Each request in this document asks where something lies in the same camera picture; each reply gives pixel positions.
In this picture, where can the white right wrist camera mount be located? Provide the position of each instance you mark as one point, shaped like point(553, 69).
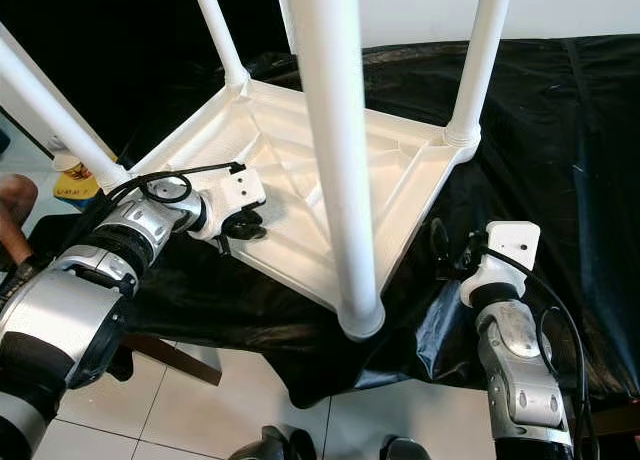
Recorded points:
point(510, 250)

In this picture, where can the brown wooden table leg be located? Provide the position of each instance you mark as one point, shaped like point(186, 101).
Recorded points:
point(175, 360)
point(620, 420)

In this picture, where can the dark grey robot leg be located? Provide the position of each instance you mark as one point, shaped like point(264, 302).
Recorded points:
point(405, 450)
point(270, 445)

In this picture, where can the dark grey robot left leg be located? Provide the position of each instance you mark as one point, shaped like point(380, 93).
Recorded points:
point(270, 445)

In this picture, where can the dark grey robot right leg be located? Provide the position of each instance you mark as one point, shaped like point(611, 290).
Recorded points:
point(405, 450)

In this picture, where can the white plastic table top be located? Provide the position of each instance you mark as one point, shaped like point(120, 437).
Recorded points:
point(260, 140)

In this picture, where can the white plastic table leg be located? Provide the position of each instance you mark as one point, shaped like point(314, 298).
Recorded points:
point(335, 130)
point(218, 35)
point(60, 110)
point(480, 60)

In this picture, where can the black plastic table cover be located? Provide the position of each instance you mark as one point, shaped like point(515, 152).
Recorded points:
point(550, 130)

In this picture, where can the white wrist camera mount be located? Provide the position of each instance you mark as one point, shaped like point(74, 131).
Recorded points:
point(510, 250)
point(240, 190)

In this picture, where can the bystander bare forearm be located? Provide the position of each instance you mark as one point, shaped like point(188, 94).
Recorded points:
point(15, 195)

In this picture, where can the yellow and blue box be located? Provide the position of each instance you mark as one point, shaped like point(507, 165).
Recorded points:
point(75, 188)

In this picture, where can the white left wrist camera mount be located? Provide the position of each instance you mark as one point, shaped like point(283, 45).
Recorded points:
point(240, 190)

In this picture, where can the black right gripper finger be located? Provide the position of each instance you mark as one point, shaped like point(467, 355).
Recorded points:
point(440, 245)

